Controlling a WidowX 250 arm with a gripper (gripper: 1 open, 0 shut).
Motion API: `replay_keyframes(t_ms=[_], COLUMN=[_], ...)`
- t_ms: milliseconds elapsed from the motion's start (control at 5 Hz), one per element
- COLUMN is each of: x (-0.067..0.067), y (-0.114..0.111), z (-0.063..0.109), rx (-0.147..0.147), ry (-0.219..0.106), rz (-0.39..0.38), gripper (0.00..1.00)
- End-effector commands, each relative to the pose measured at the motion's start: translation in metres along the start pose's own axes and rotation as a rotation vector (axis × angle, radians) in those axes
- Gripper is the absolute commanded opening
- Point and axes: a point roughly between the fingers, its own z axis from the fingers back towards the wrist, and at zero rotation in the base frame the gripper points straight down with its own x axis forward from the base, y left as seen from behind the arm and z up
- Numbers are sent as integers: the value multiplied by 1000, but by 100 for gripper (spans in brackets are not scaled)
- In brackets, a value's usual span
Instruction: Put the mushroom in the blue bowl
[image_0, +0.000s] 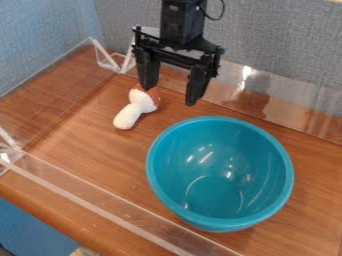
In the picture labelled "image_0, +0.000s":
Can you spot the clear acrylic barrier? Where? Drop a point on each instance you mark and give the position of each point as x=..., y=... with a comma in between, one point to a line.
x=41, y=101
x=295, y=104
x=34, y=182

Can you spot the clear acrylic front barrier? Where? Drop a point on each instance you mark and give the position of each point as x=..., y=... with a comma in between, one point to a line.
x=34, y=182

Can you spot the clear acrylic left barrier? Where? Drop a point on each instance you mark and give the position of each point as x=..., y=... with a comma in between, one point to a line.
x=41, y=101

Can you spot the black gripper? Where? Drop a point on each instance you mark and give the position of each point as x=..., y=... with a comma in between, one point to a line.
x=177, y=43

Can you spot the clear acrylic back barrier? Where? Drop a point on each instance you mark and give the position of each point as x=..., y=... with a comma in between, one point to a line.
x=295, y=104

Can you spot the white brown toy mushroom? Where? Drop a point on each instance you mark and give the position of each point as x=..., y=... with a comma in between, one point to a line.
x=145, y=101

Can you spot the blue plastic bowl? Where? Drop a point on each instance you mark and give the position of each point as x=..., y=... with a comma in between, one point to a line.
x=221, y=173

